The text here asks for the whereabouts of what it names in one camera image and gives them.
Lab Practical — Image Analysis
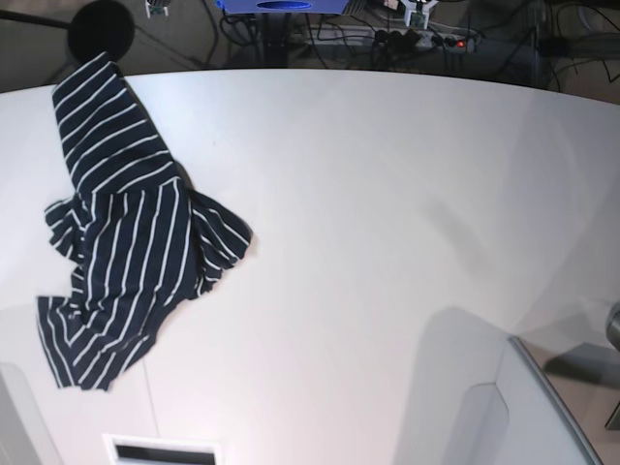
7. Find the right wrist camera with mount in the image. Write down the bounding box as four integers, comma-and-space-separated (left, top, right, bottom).
144, 0, 171, 18

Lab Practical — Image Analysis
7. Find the navy white striped t-shirt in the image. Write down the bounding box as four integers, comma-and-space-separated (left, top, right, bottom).
37, 53, 252, 390

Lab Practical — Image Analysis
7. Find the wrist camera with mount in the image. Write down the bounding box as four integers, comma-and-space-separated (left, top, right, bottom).
144, 0, 171, 18
400, 0, 439, 29

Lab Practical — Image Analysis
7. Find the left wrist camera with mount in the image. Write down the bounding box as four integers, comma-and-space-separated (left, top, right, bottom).
400, 0, 439, 29

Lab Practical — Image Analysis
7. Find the blue box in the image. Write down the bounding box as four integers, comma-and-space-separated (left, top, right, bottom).
215, 0, 349, 15

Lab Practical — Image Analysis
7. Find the black round stand base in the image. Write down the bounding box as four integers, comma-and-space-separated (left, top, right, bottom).
67, 0, 136, 64

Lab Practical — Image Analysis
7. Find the white power strip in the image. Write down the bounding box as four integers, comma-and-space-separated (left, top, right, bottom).
292, 23, 480, 53

